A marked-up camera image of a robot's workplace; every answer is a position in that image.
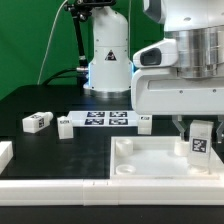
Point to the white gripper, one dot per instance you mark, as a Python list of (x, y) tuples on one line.
[(159, 91)]

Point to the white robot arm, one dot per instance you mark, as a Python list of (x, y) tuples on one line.
[(183, 74)]

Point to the white left fence block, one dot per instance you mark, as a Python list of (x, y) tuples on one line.
[(6, 154)]

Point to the black camera stand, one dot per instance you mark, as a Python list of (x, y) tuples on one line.
[(80, 11)]

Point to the white fiducial marker board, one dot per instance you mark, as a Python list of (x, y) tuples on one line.
[(103, 118)]

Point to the white front fence rail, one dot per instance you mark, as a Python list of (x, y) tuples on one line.
[(111, 192)]

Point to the white square tabletop part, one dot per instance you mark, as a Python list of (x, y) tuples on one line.
[(167, 157)]

